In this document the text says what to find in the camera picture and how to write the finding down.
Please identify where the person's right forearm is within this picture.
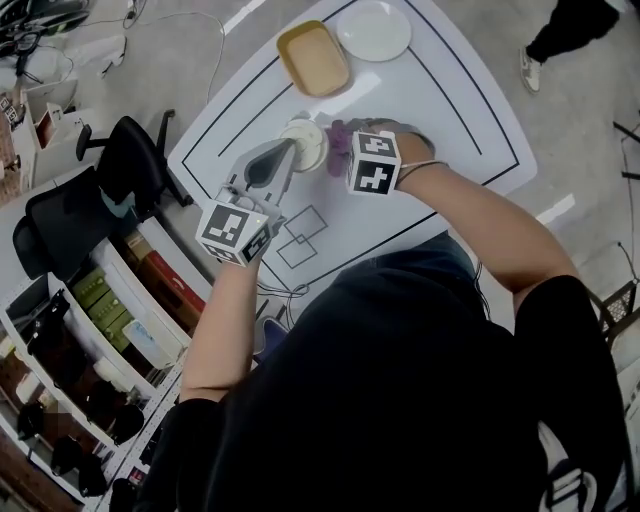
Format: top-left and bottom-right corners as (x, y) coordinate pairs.
(394, 158), (581, 296)

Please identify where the thin bracelet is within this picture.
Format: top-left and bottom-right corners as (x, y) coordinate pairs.
(397, 158), (449, 190)

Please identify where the person's white black shoe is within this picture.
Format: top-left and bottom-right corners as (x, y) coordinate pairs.
(537, 419), (626, 512)

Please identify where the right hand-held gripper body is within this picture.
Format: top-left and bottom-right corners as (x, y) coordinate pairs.
(345, 117), (427, 198)

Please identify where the yellow rectangular tray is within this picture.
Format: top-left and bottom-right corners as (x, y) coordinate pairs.
(275, 19), (352, 99)

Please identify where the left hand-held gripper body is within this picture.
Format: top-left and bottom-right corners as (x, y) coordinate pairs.
(194, 184), (288, 269)

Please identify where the purple cloth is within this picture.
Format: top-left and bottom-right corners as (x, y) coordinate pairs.
(323, 118), (355, 179)

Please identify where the brown wooden stool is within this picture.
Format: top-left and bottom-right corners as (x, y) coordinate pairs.
(589, 279), (640, 346)

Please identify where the long red box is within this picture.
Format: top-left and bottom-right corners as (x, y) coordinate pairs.
(135, 248), (207, 329)

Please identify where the white metal shelf rack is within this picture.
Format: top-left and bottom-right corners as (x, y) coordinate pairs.
(0, 219), (216, 512)

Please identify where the row of green boxes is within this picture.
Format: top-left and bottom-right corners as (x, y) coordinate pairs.
(72, 266), (134, 342)

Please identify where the row of black caps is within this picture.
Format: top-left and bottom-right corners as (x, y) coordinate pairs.
(17, 384), (147, 501)

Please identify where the person's right hand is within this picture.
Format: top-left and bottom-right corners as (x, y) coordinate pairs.
(398, 132), (437, 170)

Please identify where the white round plate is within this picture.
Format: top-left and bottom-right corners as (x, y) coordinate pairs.
(335, 0), (413, 64)

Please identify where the person's left forearm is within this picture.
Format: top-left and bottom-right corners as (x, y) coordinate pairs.
(178, 257), (262, 404)

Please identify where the person's black t-shirt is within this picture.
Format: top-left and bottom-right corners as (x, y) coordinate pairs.
(133, 232), (632, 512)

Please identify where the white cup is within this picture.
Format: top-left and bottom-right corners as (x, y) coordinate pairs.
(278, 113), (331, 175)

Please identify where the black office chair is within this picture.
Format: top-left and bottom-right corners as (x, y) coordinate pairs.
(12, 108), (195, 284)

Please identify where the white desk with red drawer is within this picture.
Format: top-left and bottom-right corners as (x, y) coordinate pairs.
(22, 79), (97, 187)

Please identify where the white box with blue label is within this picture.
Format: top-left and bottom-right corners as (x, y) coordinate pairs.
(121, 318), (187, 372)

